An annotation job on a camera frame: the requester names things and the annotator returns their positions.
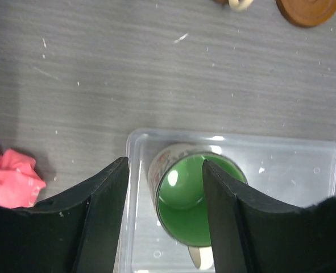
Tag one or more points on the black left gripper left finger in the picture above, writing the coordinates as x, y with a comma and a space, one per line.
76, 230

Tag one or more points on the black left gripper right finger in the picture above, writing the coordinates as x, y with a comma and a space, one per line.
253, 232

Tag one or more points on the brown ringed wooden coaster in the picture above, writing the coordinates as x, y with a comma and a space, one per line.
306, 13

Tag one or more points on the yellow mug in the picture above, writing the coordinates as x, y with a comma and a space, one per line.
239, 5

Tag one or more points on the clear plastic tray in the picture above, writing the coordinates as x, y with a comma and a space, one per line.
295, 171

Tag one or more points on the pink printed cloth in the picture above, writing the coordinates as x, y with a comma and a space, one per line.
20, 185

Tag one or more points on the green interior mug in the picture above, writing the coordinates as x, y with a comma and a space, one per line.
176, 186

